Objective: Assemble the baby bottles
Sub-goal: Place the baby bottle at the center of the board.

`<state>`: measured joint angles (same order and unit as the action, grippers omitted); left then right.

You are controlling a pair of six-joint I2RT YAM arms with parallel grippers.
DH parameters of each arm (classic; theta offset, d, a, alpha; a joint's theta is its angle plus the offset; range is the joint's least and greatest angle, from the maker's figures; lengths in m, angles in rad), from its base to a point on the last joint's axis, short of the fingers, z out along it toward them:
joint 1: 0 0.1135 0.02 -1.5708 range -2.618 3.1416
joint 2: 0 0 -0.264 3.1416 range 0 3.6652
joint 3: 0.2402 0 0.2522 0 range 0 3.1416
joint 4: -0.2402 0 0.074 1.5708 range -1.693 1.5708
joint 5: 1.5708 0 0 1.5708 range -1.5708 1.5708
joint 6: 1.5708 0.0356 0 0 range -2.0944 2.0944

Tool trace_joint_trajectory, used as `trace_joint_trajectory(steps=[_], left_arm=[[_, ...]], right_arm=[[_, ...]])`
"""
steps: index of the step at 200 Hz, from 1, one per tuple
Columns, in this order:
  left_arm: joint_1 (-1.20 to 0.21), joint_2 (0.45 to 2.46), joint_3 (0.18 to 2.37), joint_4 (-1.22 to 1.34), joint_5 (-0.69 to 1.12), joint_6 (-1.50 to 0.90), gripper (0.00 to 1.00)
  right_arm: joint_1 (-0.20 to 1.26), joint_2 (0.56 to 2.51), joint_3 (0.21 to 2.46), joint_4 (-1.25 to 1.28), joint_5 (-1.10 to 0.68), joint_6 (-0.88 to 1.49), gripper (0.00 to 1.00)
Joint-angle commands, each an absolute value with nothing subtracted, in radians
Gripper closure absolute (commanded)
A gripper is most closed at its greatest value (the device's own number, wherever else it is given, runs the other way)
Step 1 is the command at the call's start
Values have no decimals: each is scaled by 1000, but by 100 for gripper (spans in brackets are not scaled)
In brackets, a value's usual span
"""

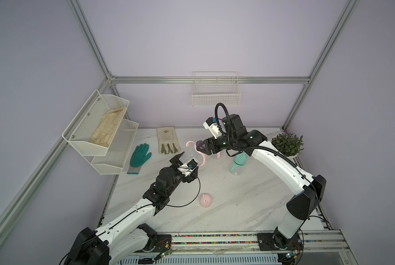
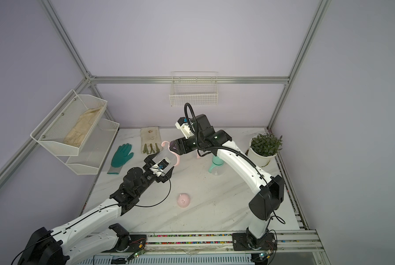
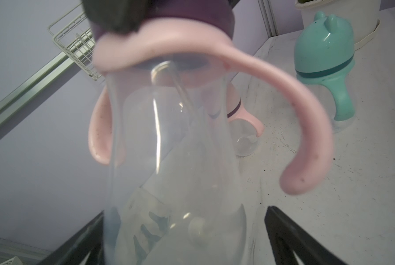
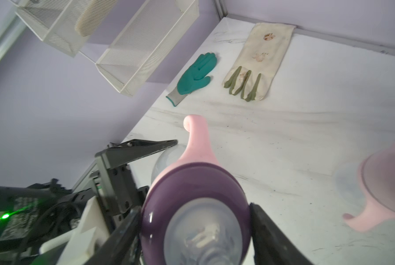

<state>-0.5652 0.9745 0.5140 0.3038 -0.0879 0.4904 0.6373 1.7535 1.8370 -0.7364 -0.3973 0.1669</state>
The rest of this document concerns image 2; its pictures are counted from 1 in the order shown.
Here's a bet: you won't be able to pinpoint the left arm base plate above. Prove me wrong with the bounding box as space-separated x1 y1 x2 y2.
110 234 147 253

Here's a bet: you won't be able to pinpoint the mint green bottle cap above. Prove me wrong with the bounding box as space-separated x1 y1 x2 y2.
212 156 224 166

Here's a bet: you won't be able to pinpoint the lower white mesh shelf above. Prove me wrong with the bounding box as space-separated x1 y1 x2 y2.
66 118 119 175

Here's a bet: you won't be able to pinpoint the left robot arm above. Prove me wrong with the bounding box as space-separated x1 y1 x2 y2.
12 150 179 265

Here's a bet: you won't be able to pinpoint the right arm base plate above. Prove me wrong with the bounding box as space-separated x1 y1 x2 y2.
232 231 278 251

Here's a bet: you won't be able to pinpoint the aluminium front rail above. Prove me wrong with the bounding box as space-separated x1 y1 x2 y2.
64 229 324 255

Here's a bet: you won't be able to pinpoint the upper white mesh shelf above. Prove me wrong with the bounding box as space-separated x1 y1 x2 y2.
30 90 107 156

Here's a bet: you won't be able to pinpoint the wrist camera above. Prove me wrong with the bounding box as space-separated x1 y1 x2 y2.
153 157 171 171
175 117 194 139

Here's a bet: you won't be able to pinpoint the beige glove in shelf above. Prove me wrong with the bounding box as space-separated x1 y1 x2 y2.
63 107 102 148

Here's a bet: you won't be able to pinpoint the pink bottle cap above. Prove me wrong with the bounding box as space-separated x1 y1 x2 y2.
177 193 191 208

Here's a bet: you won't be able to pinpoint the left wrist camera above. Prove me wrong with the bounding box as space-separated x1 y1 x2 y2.
153 157 171 171

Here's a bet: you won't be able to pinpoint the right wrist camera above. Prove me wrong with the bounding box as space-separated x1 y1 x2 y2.
175 117 194 139

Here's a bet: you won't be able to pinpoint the beige glove green fingertips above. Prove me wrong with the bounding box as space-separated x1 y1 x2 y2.
141 127 163 155

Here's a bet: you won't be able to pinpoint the potted green plant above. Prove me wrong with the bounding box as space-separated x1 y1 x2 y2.
247 133 283 168

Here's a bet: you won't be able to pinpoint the clear baby bottle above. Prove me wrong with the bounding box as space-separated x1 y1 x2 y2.
155 149 180 167

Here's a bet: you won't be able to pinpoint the white mesh shelf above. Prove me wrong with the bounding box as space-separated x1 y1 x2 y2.
30 90 107 156
66 118 119 175

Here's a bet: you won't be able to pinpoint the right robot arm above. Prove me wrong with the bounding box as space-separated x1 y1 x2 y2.
169 114 285 241

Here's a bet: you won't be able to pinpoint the green rubber glove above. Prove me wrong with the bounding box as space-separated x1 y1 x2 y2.
107 144 134 174

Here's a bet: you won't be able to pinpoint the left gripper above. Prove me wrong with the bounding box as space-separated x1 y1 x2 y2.
135 153 174 197

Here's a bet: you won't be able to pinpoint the white wire wall basket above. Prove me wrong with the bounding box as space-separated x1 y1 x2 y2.
169 71 218 107

